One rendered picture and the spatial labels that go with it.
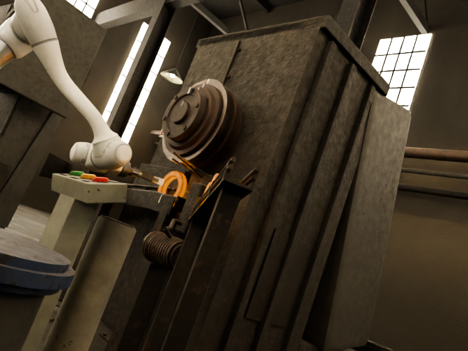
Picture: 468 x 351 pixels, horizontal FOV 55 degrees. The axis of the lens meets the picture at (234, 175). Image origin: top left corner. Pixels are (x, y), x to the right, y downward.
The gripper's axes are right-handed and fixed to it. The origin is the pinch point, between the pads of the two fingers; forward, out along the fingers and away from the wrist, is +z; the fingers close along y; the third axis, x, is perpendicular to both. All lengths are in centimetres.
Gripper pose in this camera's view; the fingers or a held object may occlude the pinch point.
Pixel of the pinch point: (157, 180)
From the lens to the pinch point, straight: 206.1
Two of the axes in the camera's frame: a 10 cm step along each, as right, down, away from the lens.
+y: 6.7, 1.1, -7.4
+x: 2.9, -9.5, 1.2
